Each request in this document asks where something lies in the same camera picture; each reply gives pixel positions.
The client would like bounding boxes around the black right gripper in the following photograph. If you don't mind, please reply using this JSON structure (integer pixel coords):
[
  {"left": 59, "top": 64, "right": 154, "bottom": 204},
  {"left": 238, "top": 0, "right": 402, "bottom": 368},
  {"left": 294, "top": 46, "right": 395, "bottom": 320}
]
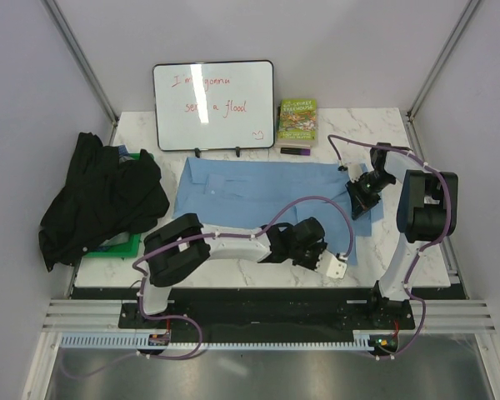
[{"left": 346, "top": 171, "right": 396, "bottom": 220}]

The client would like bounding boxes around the black long sleeve shirt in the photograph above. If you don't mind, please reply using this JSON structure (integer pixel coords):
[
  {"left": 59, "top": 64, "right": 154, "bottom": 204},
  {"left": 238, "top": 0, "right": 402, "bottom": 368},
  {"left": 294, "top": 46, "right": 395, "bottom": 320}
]
[{"left": 38, "top": 132, "right": 170, "bottom": 272}]

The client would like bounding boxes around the left aluminium frame post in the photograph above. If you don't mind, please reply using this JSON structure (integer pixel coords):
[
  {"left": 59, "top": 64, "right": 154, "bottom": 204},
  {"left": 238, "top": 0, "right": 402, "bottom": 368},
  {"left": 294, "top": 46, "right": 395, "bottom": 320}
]
[{"left": 41, "top": 0, "right": 118, "bottom": 128}]

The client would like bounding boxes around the purple marker pen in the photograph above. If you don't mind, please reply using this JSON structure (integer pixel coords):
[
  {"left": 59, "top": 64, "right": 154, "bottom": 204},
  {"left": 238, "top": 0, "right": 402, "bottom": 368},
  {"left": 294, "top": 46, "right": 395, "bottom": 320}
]
[{"left": 280, "top": 147, "right": 311, "bottom": 157}]

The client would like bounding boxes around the light blue long sleeve shirt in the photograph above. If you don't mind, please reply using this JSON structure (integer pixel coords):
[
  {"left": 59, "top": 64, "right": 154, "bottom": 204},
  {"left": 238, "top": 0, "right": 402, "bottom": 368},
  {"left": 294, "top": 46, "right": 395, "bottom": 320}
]
[{"left": 173, "top": 158, "right": 383, "bottom": 265}]

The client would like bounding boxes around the small whiteboard with stand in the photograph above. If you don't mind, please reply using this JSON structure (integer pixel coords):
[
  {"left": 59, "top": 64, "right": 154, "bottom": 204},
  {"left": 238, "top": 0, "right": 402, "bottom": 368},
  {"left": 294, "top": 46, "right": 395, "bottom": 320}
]
[{"left": 152, "top": 60, "right": 276, "bottom": 153}]

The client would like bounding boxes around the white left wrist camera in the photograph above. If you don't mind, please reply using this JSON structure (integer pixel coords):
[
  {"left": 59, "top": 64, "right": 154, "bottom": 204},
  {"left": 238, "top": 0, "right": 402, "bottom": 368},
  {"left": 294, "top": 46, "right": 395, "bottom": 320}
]
[{"left": 316, "top": 250, "right": 348, "bottom": 279}]

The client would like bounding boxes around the white slotted cable duct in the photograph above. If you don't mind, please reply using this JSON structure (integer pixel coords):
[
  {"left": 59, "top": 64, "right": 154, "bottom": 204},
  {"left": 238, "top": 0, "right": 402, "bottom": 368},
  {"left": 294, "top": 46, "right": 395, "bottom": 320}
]
[{"left": 60, "top": 328, "right": 413, "bottom": 352}]

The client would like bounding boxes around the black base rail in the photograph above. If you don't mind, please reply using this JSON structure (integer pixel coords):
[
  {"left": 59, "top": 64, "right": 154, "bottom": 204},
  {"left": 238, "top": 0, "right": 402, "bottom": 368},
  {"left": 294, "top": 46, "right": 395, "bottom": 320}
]
[{"left": 72, "top": 285, "right": 418, "bottom": 345}]

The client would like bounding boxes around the green plastic bin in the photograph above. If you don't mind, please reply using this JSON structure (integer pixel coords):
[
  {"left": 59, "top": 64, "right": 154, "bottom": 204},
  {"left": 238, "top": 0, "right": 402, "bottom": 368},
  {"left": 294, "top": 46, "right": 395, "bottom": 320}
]
[{"left": 78, "top": 146, "right": 167, "bottom": 257}]

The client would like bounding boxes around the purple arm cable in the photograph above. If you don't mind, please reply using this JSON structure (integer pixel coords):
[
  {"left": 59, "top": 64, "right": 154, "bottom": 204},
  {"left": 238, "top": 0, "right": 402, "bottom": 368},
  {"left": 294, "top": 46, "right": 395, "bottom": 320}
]
[
  {"left": 132, "top": 195, "right": 355, "bottom": 322},
  {"left": 327, "top": 133, "right": 450, "bottom": 359}
]

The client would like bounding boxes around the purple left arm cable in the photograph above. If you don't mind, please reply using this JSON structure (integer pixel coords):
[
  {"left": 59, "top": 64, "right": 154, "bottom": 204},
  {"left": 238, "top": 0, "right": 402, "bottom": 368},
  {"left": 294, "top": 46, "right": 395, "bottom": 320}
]
[{"left": 132, "top": 195, "right": 355, "bottom": 322}]

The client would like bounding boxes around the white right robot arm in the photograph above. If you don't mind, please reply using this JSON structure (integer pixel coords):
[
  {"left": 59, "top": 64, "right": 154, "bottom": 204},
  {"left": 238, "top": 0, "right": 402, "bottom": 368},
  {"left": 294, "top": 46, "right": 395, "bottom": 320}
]
[{"left": 346, "top": 142, "right": 459, "bottom": 328}]

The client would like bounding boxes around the right aluminium frame post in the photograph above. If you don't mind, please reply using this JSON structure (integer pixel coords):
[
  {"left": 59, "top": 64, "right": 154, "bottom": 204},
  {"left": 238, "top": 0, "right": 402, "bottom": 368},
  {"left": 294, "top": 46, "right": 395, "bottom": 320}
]
[{"left": 405, "top": 0, "right": 483, "bottom": 123}]

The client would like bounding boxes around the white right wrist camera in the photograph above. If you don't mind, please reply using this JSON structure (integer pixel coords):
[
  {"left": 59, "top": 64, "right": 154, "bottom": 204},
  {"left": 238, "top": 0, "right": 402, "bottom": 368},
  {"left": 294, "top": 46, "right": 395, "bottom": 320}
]
[{"left": 337, "top": 163, "right": 367, "bottom": 183}]

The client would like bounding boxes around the aluminium frame post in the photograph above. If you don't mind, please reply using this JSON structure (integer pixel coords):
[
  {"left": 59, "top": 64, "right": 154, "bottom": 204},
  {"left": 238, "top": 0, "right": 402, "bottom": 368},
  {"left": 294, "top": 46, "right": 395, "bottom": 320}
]
[
  {"left": 405, "top": 0, "right": 483, "bottom": 123},
  {"left": 41, "top": 0, "right": 118, "bottom": 128}
]

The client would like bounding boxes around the green treehouse book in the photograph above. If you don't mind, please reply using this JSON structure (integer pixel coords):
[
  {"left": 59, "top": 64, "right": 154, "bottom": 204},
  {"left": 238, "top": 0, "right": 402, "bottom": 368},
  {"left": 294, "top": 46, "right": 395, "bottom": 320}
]
[{"left": 275, "top": 98, "right": 318, "bottom": 149}]

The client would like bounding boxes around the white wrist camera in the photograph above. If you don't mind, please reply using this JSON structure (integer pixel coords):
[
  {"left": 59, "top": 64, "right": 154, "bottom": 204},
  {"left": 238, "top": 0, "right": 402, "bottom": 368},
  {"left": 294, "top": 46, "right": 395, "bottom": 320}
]
[
  {"left": 316, "top": 250, "right": 348, "bottom": 279},
  {"left": 337, "top": 163, "right": 367, "bottom": 183}
]

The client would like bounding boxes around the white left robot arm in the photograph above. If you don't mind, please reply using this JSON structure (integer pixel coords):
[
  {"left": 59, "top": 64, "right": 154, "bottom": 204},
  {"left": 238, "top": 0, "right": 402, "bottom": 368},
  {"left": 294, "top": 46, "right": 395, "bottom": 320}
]
[{"left": 137, "top": 213, "right": 335, "bottom": 328}]

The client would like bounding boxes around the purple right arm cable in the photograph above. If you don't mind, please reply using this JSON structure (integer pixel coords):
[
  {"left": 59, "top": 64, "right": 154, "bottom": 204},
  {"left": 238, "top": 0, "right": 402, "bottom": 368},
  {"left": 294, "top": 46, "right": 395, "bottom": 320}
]
[{"left": 327, "top": 133, "right": 450, "bottom": 359}]

